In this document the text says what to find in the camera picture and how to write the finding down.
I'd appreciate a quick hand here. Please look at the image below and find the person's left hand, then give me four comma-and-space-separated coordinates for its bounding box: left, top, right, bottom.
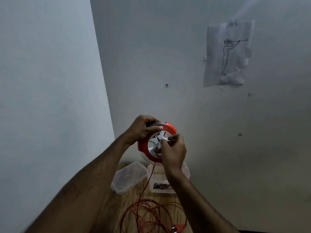
125, 115, 164, 146

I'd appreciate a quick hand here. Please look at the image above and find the person's right hand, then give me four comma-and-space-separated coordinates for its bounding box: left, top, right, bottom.
159, 133, 187, 174

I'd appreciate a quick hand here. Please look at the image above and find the red and white cable reel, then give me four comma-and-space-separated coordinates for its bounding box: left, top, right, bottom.
138, 122, 178, 166

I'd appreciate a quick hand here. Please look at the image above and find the person's right forearm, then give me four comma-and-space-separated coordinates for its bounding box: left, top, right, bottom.
165, 167, 240, 233

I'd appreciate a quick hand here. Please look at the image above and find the person's left forearm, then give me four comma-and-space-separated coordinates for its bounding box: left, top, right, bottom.
24, 134, 137, 233

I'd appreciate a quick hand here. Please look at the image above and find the clear plastic container box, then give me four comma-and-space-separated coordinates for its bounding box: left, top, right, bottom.
147, 161, 191, 194

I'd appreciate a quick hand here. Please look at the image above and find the clear plastic container lid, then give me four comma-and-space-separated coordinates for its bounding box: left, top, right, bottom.
110, 161, 148, 195

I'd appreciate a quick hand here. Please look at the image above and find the red plug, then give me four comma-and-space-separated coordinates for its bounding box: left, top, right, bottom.
171, 223, 188, 233

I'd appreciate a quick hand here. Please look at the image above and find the paper sheet with line drawing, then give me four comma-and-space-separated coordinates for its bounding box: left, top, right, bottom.
203, 19, 255, 87

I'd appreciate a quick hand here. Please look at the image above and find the orange cable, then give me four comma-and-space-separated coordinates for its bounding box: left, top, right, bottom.
120, 164, 188, 233

